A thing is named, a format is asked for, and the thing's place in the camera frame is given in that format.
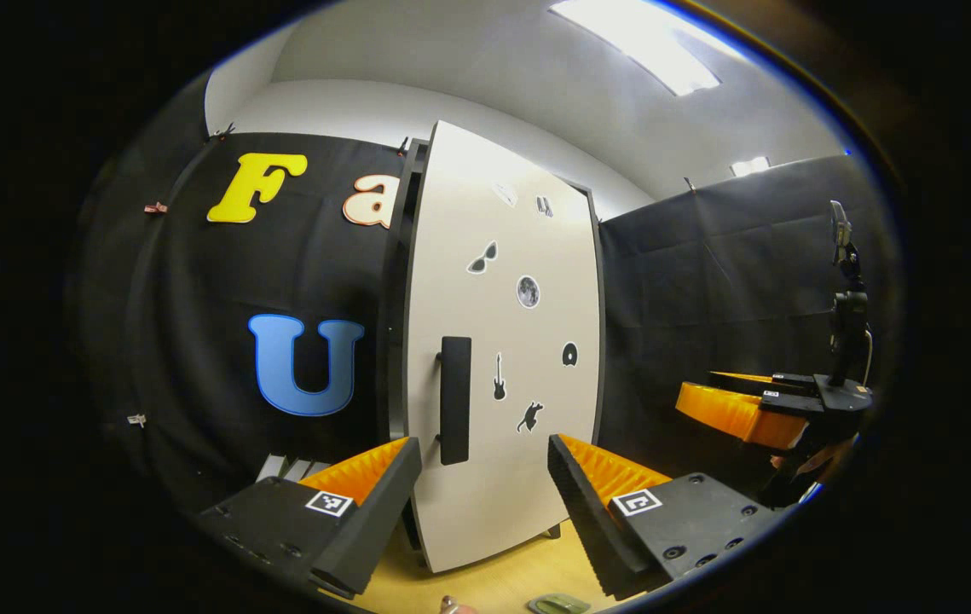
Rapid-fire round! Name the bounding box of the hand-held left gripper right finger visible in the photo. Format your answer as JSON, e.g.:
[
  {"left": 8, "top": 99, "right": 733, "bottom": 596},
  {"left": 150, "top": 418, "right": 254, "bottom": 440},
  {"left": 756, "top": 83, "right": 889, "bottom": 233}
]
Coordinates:
[{"left": 547, "top": 432, "right": 782, "bottom": 601}]

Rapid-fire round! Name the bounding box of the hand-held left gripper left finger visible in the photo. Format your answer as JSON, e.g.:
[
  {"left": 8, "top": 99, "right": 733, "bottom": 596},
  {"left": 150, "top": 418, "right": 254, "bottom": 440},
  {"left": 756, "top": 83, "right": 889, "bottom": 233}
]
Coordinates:
[{"left": 195, "top": 435, "right": 424, "bottom": 598}]

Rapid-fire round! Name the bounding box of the black backdrop cloth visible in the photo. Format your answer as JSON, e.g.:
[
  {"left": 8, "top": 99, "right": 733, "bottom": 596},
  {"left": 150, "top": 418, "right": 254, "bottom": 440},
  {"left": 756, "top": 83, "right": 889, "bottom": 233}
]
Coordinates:
[{"left": 67, "top": 72, "right": 904, "bottom": 513}]

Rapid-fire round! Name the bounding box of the beige cabinet door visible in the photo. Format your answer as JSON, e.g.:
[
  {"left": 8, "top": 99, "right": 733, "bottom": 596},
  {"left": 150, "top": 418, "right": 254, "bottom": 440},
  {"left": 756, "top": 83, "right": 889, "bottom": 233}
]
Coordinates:
[{"left": 403, "top": 120, "right": 604, "bottom": 575}]

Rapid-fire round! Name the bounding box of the green coaster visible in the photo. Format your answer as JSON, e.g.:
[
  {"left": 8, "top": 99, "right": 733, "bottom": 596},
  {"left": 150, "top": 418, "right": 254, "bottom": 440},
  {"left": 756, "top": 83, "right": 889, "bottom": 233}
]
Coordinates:
[{"left": 528, "top": 594, "right": 592, "bottom": 614}]

